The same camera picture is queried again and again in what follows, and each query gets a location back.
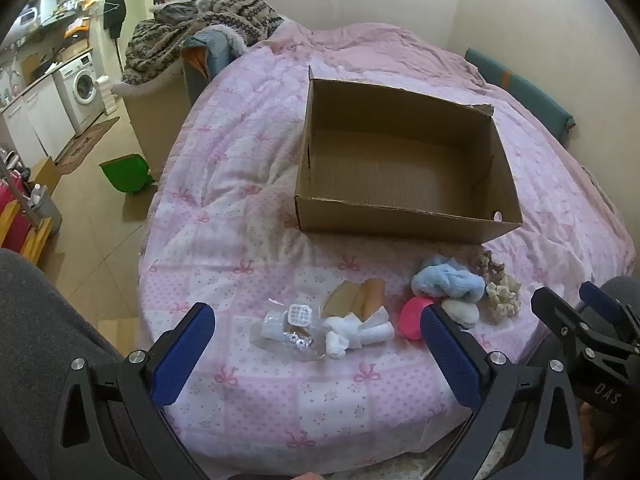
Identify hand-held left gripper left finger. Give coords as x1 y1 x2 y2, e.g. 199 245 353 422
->
60 302 216 480

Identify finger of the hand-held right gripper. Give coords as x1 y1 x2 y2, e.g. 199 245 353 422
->
531 287 601 361
580 282 640 356

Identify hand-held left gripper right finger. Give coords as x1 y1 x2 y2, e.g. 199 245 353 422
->
420 302 586 480

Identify cream scrunchie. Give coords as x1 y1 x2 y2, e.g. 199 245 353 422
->
486 274 522 320

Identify white socks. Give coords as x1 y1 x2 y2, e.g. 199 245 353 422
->
322 309 395 360

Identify clear plastic packet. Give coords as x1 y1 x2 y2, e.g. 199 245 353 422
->
250 299 325 363

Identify cardboard box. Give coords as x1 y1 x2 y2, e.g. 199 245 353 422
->
294 65 524 246

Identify person's right hand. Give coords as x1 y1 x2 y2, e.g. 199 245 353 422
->
579 404 640 468

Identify cream white sock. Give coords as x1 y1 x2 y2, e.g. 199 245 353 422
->
441 300 480 330

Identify pink round ball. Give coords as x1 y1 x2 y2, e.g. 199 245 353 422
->
398 296 435 342

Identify light blue fuzzy sock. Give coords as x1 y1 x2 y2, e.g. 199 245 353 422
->
411 255 487 305

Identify tan folded sock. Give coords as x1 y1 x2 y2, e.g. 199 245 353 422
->
352 279 386 321

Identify beige folded sock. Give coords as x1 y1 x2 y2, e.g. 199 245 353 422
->
324 282 361 317

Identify pink patterned quilt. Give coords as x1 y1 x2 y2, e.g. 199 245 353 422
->
134 22 636 473

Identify yellow wooden stool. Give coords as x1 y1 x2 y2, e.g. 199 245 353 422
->
0 200 55 267

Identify green dustpan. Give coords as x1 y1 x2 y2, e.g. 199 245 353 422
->
99 153 153 195

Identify grey mop bucket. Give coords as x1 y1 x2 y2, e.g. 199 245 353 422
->
27 185 64 234

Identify red suitcase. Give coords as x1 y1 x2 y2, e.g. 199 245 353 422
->
0 169 34 261

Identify teal cushion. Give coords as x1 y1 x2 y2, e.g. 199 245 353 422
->
464 47 577 147

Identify small cardboard carton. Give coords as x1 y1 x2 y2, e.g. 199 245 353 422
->
29 156 62 192

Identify brown doormat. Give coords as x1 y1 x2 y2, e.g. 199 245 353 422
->
54 117 121 171

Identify beige armchair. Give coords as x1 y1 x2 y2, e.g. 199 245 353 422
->
111 67 195 182

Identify white paper roll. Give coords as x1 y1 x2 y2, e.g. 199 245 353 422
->
97 76 117 115

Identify white kitchen cabinet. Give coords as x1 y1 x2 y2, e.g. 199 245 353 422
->
2 75 75 167

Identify white washing machine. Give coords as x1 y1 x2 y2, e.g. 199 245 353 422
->
52 52 106 136

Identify teal fur-trimmed coat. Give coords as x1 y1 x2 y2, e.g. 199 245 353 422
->
180 25 249 95

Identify brown patterned knit blanket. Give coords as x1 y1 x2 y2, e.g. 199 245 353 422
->
121 0 287 87

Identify grey fur-lined jacket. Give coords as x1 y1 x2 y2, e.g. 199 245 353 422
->
150 0 217 26

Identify black hanging garment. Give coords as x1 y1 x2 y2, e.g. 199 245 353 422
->
103 0 127 39

